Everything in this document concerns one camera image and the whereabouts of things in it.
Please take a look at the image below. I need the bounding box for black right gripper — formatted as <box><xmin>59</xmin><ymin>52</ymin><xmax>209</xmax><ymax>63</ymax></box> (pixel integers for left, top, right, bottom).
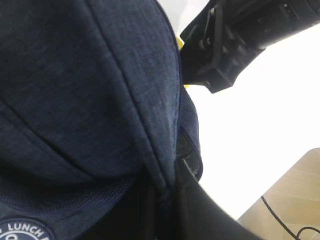
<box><xmin>180</xmin><ymin>0</ymin><xmax>267</xmax><ymax>93</ymax></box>

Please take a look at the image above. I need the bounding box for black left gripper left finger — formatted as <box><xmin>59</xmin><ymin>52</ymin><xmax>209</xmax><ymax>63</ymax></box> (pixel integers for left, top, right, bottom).
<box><xmin>77</xmin><ymin>172</ymin><xmax>157</xmax><ymax>240</ymax></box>

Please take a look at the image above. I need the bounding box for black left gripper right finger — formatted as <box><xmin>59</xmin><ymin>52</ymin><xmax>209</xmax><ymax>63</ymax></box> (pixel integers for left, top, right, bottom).
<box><xmin>174</xmin><ymin>159</ymin><xmax>260</xmax><ymax>240</ymax></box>

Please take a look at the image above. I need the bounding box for yellow lemon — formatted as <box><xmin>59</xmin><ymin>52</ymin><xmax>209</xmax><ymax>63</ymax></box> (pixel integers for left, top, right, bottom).
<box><xmin>175</xmin><ymin>35</ymin><xmax>191</xmax><ymax>89</ymax></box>

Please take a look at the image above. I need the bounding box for navy blue lunch bag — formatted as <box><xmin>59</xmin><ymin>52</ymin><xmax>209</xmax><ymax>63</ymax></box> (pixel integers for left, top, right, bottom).
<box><xmin>0</xmin><ymin>0</ymin><xmax>203</xmax><ymax>240</ymax></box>

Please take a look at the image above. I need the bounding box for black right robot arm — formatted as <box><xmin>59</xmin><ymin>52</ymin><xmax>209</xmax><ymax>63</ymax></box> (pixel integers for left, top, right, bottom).
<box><xmin>180</xmin><ymin>0</ymin><xmax>320</xmax><ymax>93</ymax></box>

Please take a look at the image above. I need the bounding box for black floor cable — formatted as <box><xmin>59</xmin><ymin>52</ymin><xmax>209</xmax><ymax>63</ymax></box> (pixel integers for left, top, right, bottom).
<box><xmin>260</xmin><ymin>195</ymin><xmax>320</xmax><ymax>240</ymax></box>

